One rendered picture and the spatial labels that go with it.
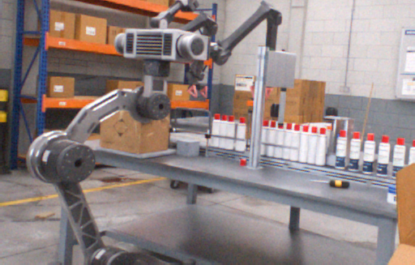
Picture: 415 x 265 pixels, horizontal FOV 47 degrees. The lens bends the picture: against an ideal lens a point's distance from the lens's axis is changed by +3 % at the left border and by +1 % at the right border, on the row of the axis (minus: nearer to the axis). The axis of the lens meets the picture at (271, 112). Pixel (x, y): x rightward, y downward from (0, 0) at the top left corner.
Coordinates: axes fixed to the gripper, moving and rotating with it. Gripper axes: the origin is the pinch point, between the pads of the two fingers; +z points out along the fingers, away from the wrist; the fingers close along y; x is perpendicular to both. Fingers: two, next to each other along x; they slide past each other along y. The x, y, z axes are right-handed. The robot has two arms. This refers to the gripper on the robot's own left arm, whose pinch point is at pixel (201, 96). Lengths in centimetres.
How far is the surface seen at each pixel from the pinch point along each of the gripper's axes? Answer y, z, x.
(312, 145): -8, 74, -60
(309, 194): -50, 101, -68
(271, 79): -25, 35, -66
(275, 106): 14, 34, -39
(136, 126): -58, 20, 5
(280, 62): -20, 29, -74
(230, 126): -13.5, 36.6, -20.4
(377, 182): -8, 108, -81
